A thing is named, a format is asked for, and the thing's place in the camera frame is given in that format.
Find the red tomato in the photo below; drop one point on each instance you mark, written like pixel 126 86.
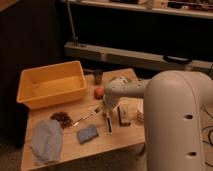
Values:
pixel 98 93

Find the dark scrub block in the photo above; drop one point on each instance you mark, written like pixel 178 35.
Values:
pixel 123 116

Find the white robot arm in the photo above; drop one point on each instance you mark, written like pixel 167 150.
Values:
pixel 172 101

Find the wooden table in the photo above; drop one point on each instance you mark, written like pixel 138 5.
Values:
pixel 120 137

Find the brown grape bunch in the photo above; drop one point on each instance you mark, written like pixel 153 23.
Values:
pixel 63 118

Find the blue sponge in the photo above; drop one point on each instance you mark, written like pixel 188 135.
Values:
pixel 86 134

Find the yellow plastic tray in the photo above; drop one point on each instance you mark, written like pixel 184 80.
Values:
pixel 51 85

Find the blue grey cloth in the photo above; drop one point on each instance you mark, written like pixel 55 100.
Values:
pixel 47 142

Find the dark cup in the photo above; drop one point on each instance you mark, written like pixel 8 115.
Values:
pixel 98 76

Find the grey lower shelf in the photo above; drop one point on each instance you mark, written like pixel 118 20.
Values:
pixel 134 59

